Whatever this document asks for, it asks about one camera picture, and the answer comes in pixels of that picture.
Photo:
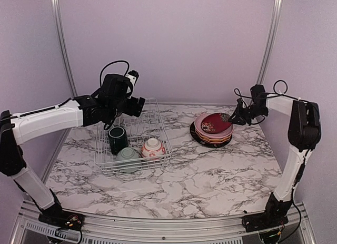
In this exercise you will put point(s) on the black striped plate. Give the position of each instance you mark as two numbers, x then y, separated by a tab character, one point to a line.
193	130

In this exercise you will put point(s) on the dark brown plate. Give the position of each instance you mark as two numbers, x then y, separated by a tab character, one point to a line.
215	123

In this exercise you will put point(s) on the front aluminium rail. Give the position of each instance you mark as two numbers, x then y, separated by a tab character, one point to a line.
110	229

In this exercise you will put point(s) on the maroon polka dot plate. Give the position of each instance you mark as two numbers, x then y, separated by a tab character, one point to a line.
196	138

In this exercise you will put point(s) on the white wire dish rack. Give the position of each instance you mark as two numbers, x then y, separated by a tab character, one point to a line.
138	130

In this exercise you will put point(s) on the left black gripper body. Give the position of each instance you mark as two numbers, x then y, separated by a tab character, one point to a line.
130	109

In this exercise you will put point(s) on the yellow polka dot plate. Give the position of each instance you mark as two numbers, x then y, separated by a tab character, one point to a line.
213	141

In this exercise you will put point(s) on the aluminium frame post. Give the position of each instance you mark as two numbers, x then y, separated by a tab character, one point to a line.
62	43
272	33

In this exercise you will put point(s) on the pink plate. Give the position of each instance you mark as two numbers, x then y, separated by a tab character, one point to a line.
223	134

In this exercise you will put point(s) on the dark green mug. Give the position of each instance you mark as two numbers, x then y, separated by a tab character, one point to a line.
117	139

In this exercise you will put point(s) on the pale green bowl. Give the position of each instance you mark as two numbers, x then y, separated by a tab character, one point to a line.
126	160

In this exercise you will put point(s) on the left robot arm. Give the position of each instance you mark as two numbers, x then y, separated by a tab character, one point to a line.
22	127

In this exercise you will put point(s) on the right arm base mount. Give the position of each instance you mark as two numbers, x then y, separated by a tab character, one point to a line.
261	221

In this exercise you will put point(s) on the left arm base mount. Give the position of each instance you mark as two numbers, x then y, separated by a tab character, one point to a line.
64	220

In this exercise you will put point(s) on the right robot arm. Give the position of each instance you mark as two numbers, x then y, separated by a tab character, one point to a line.
304	133

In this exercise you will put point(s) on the left aluminium frame post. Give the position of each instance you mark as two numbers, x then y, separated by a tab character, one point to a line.
62	43

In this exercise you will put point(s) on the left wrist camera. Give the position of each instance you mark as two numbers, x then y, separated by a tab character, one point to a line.
116	86

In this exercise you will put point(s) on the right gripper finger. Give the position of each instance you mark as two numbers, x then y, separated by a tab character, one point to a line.
237	121
238	110

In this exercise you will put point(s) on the red patterned white bowl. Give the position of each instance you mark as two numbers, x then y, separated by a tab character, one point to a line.
153	149

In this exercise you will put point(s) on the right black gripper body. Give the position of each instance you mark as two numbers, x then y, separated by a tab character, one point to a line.
249	113

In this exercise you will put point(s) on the right aluminium frame post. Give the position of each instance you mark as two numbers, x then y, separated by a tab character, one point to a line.
272	33

